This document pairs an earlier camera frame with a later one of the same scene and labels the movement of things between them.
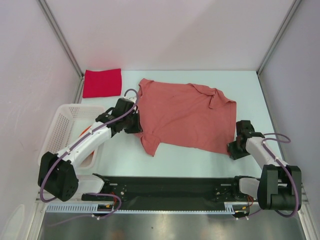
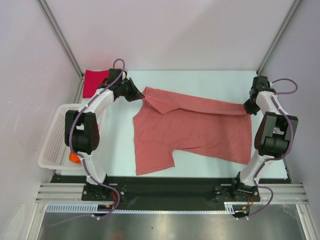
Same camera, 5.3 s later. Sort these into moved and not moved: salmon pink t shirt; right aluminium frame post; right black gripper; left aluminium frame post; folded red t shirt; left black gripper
Moved: left black gripper; salmon pink t shirt; right black gripper
Not moved: folded red t shirt; left aluminium frame post; right aluminium frame post
